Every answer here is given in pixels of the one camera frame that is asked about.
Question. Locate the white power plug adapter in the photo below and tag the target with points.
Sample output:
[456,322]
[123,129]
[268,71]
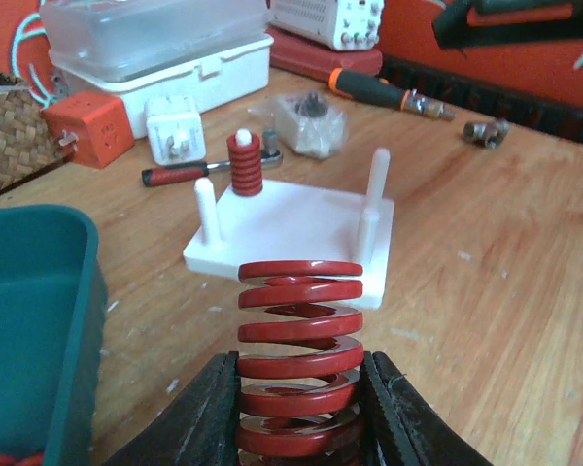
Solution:
[175,130]

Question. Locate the white peg base plate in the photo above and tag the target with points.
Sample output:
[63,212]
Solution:
[291,221]

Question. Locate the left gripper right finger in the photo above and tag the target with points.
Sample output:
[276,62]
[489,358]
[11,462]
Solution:
[400,427]

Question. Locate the plastic bag with parts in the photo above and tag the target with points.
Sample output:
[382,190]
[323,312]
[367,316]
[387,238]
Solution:
[306,122]

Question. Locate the woven brown basket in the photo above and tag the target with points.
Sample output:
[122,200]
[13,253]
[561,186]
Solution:
[27,146]

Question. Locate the teal plastic tray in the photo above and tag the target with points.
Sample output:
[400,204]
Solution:
[53,300]

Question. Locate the large red spring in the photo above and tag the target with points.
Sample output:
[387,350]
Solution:
[301,409]

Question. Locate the white plastic case with handle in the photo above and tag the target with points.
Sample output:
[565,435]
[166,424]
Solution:
[214,51]

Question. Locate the red handled ratchet wrench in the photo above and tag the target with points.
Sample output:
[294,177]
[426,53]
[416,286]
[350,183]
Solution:
[271,156]

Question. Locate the black cable duct strip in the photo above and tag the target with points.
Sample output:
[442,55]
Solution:
[547,116]

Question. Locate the white power supply unit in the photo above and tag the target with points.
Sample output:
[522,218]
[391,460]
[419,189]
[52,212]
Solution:
[342,25]

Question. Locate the orange black screwdriver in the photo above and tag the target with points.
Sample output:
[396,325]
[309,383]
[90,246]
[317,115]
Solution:
[373,91]

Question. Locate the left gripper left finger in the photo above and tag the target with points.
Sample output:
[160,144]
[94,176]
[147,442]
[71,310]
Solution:
[198,427]

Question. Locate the red small box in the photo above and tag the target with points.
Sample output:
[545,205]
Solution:
[91,128]

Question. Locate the small metal parts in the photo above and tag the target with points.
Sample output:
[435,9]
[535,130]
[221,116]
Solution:
[488,134]

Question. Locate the small red spring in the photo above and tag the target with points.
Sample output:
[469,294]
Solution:
[244,154]

